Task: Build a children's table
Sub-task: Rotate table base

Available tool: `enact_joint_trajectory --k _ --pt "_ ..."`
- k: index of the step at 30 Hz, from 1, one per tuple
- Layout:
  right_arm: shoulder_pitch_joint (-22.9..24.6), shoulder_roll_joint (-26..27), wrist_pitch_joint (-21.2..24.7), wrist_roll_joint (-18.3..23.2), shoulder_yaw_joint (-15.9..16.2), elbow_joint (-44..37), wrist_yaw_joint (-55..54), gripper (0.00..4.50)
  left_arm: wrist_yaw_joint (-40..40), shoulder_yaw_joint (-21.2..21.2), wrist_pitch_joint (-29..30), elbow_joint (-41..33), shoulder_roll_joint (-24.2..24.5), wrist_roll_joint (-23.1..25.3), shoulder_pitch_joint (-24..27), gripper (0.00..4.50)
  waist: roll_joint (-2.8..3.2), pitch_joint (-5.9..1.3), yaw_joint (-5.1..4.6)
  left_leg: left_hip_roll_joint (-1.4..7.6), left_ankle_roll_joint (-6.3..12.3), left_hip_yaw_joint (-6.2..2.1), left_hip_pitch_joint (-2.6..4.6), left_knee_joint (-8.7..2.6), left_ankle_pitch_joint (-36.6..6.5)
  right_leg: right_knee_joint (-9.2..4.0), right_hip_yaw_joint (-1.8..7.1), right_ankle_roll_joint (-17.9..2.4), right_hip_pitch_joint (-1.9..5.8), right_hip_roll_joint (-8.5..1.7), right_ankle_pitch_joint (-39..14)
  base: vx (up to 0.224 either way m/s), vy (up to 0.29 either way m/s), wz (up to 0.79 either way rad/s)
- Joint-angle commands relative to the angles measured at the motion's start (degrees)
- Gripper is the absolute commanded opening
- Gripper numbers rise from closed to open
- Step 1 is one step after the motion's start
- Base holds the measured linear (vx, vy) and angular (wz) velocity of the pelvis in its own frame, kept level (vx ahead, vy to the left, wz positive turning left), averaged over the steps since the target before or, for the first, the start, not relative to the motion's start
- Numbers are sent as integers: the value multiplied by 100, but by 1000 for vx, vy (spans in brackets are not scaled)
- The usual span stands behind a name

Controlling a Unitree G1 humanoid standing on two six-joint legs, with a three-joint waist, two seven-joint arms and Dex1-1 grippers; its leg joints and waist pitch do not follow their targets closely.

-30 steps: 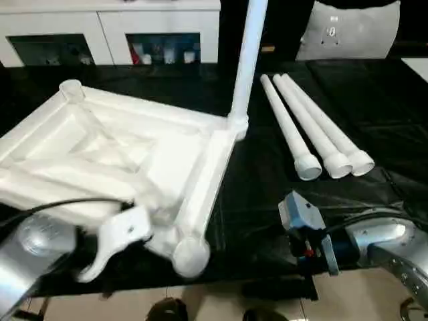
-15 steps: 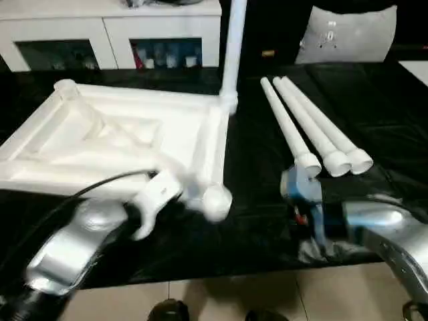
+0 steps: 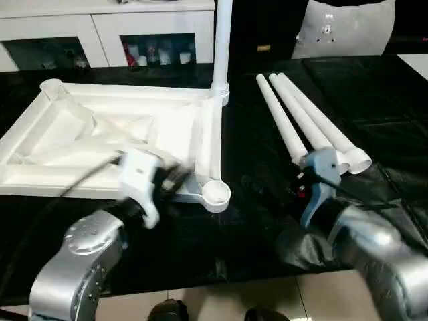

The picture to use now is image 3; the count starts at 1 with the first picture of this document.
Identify white plastic table top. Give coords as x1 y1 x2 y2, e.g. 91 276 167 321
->
0 78 233 214

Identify white plastic table leg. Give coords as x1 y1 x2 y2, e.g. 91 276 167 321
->
255 73 308 165
274 71 375 175
209 0 233 100
268 72 351 175

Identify black work mat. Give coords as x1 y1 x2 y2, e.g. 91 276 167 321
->
0 54 428 298

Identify black left robot foot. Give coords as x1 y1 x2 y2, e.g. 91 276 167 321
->
148 298 194 321

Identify black robot foot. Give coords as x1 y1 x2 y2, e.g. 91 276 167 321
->
148 298 194 321
245 307 289 321

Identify black right robot foot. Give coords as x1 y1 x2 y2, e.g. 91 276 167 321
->
245 307 289 321

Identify black box with gold label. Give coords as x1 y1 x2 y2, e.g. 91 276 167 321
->
229 0 309 62

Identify white cabinet with glass doors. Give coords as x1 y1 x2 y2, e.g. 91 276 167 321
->
0 0 215 72

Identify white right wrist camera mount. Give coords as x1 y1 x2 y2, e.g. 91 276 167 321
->
298 148 342 229

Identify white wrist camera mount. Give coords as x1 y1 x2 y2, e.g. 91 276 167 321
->
298 148 342 229
118 148 165 231

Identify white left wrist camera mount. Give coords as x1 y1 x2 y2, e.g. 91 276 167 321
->
118 148 165 231

